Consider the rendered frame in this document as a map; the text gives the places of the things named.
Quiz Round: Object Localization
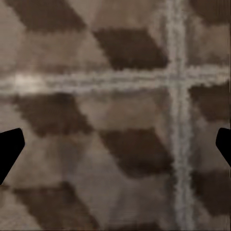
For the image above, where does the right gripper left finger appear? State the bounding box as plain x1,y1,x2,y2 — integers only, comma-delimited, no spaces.
0,128,25,185

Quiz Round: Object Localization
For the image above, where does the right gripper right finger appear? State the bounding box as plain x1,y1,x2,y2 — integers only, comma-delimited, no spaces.
216,128,231,167

